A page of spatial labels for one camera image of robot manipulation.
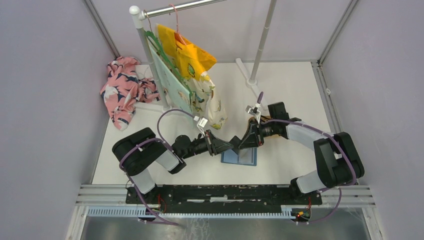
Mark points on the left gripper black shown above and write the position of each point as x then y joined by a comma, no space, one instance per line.
216,146

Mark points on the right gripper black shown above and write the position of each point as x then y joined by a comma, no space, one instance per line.
254,137

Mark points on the blue leather card holder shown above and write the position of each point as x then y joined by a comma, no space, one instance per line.
247,157

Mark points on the tan oval card tray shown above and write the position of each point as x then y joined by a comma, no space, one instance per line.
265,130

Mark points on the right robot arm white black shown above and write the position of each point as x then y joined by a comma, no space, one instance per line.
337,160

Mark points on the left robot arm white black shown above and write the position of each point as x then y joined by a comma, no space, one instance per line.
139,150

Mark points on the cream printed garment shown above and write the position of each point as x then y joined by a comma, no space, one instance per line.
206,102

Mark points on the mint green printed cloth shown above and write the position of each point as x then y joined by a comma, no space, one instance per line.
182,104

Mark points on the yellow garment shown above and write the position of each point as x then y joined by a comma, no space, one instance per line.
191,61

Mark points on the pink patterned garment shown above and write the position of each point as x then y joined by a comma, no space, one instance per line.
124,88

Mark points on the pink clothes hanger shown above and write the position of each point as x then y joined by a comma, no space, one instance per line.
177,23

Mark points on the green clothes hanger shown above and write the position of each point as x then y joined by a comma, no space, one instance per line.
170,77

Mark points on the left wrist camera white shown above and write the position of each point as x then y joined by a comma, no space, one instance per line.
201,123

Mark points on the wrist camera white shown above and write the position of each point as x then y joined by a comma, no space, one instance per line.
201,123
254,110

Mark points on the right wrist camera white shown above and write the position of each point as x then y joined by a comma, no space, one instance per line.
254,110

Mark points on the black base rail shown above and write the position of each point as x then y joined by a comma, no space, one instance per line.
214,199

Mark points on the white slotted cable duct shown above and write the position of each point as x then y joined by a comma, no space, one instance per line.
142,212

